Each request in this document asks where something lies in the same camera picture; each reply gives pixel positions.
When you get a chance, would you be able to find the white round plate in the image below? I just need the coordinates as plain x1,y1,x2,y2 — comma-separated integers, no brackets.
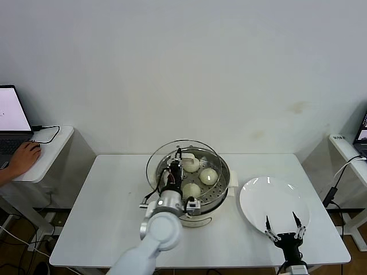
239,176,311,237

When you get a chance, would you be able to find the black laptop cable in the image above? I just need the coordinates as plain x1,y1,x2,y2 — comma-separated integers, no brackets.
30,125,61,144

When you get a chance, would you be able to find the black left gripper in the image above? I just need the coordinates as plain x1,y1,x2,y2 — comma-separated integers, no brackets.
159,147,185,193

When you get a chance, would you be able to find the white side desk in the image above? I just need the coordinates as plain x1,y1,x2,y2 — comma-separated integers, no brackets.
0,125,97,238
328,133,367,253

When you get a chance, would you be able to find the cream electric cooker pot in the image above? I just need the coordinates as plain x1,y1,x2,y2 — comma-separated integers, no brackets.
179,170,240,229

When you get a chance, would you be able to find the white floor cable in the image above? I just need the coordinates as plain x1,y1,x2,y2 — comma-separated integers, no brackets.
0,225,51,258

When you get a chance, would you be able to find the bare person forearm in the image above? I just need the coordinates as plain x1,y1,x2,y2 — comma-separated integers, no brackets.
0,167,15,187

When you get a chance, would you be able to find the bare person hand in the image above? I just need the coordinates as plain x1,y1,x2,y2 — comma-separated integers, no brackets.
7,142,42,178

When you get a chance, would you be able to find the white desk cable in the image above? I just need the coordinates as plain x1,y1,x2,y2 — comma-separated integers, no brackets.
334,154,367,181

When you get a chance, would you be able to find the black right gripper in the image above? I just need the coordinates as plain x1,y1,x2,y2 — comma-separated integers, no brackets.
264,211,307,263

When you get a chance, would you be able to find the round glass pot lid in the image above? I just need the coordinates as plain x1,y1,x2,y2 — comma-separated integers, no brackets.
146,139,223,200

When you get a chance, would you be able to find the dark laptop with dark screen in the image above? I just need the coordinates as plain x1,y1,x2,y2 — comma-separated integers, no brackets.
352,108,367,158

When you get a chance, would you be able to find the black laptop with bright screen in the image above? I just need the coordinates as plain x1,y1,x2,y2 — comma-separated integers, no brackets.
0,84,34,170

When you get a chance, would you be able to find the stainless steel steamer basket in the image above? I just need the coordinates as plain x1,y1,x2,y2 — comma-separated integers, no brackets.
154,146,240,215

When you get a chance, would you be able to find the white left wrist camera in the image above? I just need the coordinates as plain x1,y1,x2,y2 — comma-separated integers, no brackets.
185,196,203,215

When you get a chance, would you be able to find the black power adapter cable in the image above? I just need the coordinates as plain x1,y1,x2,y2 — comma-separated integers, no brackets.
321,164,349,210

